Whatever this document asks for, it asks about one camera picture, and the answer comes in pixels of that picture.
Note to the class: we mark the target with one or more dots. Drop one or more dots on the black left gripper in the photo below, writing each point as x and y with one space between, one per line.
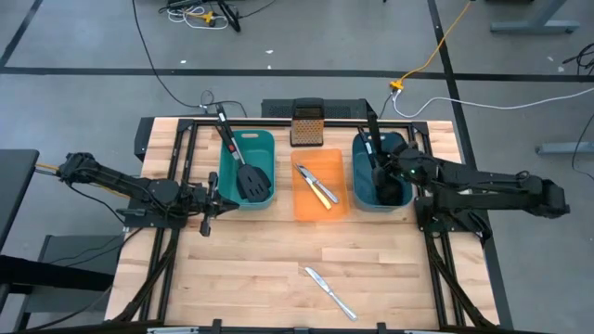
212 204

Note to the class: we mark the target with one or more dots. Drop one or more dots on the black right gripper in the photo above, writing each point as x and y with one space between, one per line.
407 164

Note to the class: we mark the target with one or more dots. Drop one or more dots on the black serving spoon white label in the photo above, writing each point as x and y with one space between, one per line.
369 148

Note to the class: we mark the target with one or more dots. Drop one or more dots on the black slotted spatula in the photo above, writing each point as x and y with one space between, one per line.
253 185
267 178

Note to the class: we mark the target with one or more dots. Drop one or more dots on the black nylon ladle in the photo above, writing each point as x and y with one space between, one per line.
372 130

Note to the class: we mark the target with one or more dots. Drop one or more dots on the steel table knife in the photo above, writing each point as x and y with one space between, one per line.
320 185
330 292

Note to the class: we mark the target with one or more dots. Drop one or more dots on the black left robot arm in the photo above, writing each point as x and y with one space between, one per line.
158 190

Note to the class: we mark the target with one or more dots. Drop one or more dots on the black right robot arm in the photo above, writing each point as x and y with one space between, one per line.
487 185

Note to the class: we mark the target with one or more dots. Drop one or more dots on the blue-grey plastic bin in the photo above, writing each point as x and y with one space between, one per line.
359 185

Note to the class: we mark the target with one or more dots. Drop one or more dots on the teal plastic bin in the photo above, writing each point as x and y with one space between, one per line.
260 148

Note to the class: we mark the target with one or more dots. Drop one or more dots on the black perforated equipment box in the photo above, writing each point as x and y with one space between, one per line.
278 109

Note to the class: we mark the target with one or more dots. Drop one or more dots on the silver aluminium extrusion piece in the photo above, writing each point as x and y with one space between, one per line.
171 330
424 332

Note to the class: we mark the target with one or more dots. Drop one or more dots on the grey table foot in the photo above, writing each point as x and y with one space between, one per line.
533 27
566 148

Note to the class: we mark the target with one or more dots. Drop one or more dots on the dark grey side cart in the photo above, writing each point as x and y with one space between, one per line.
55 273

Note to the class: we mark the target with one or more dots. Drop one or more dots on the black tripod leg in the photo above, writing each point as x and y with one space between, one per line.
230 16

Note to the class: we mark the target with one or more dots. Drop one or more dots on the black aluminium rig frame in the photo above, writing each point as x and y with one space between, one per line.
343 122

